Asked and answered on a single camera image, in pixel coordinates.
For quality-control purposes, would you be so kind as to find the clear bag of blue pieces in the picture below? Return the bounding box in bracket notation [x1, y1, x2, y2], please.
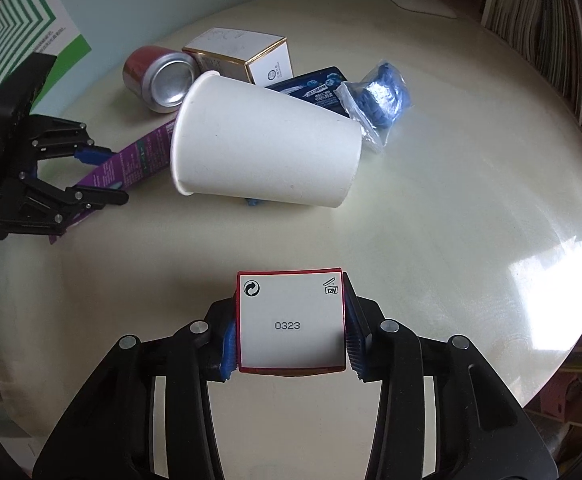
[336, 60, 414, 155]

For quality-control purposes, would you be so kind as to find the pink cardboard piece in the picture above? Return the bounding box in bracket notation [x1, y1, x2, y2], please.
[523, 360, 579, 418]

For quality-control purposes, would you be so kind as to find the white box with gold edges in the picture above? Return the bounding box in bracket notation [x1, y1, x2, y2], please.
[182, 27, 292, 86]

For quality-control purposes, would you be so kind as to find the row of pale thin books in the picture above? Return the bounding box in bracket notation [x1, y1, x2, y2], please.
[481, 0, 582, 161]

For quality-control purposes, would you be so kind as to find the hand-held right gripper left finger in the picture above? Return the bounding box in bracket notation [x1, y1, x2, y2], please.
[32, 296, 239, 480]

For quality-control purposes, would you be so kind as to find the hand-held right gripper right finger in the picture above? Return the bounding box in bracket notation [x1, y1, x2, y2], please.
[343, 271, 556, 480]

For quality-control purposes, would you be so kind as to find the red soda can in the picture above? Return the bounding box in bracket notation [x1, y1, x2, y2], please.
[123, 46, 200, 114]

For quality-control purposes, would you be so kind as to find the white paper cup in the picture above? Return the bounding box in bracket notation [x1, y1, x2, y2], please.
[170, 71, 362, 209]

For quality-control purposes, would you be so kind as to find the red-edged white box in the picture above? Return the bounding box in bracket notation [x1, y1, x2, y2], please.
[236, 269, 348, 374]

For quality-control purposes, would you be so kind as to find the dark blue snack packet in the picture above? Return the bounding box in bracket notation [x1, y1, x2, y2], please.
[265, 66, 352, 120]

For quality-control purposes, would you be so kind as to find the green striped wall poster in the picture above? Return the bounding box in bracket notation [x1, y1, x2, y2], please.
[0, 0, 92, 136]

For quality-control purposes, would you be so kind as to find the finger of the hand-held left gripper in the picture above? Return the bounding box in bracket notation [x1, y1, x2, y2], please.
[23, 114, 114, 166]
[0, 170, 130, 237]

